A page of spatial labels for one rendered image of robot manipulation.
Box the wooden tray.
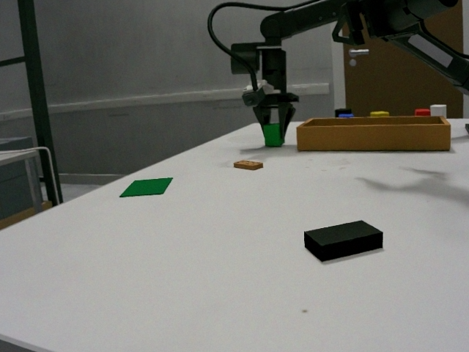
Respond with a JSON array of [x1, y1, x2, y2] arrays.
[[296, 116, 451, 150]]

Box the white block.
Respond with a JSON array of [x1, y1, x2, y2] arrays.
[[430, 105, 446, 118]]

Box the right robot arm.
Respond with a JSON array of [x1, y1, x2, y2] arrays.
[[231, 0, 469, 106]]

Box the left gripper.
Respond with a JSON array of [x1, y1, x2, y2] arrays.
[[332, 0, 425, 46]]

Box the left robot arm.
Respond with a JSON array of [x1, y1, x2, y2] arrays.
[[406, 0, 458, 19]]

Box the yellow block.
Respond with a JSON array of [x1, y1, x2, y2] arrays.
[[370, 111, 389, 117]]

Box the red block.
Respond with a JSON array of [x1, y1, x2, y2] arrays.
[[415, 109, 431, 116]]

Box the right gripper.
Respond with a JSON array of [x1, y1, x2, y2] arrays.
[[243, 70, 299, 139]]

